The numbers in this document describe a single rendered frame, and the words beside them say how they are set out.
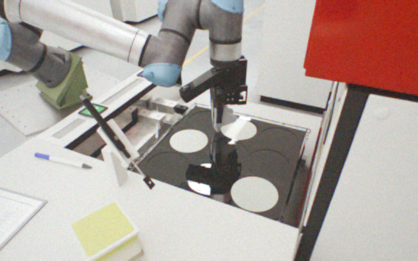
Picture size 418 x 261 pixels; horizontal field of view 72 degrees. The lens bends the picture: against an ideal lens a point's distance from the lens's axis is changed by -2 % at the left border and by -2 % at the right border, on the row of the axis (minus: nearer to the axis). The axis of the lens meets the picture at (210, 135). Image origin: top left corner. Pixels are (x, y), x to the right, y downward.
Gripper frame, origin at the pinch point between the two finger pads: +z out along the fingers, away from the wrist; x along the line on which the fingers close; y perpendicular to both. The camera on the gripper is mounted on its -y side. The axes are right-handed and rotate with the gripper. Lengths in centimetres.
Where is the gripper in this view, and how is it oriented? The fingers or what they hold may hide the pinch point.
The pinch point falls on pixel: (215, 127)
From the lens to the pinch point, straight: 79.8
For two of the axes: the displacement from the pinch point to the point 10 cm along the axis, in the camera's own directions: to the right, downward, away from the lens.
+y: 9.8, -1.2, 1.6
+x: -2.0, -5.8, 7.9
